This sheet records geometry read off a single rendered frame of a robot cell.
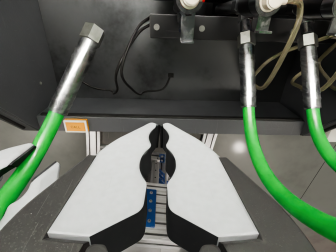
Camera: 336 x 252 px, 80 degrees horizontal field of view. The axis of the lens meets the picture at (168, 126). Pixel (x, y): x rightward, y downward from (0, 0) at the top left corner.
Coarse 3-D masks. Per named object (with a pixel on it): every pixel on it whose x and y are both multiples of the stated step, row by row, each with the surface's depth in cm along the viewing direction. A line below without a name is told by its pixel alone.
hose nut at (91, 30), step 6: (84, 24) 20; (90, 24) 20; (84, 30) 20; (90, 30) 20; (96, 30) 20; (102, 30) 21; (84, 36) 20; (90, 36) 20; (96, 36) 20; (102, 36) 21; (96, 42) 20
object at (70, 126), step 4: (68, 124) 45; (72, 124) 45; (76, 124) 45; (80, 124) 45; (68, 128) 46; (72, 128) 46; (76, 128) 46; (80, 128) 46; (84, 128) 46; (88, 128) 47
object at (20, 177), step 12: (48, 120) 19; (60, 120) 19; (48, 132) 18; (36, 144) 18; (48, 144) 19; (36, 156) 18; (24, 168) 17; (36, 168) 18; (12, 180) 16; (24, 180) 16; (0, 192) 15; (12, 192) 15; (0, 204) 15; (0, 216) 14
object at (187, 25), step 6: (180, 12) 21; (186, 18) 21; (192, 18) 21; (186, 24) 21; (192, 24) 21; (186, 30) 22; (192, 30) 22; (180, 36) 22; (186, 36) 22; (192, 36) 22
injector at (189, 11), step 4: (176, 0) 20; (176, 4) 21; (180, 4) 20; (200, 4) 20; (176, 8) 23; (180, 8) 20; (184, 8) 20; (196, 8) 20; (176, 12) 37; (184, 12) 21; (188, 12) 21; (192, 12) 21; (180, 16) 25; (180, 20) 25; (180, 24) 25; (180, 28) 25
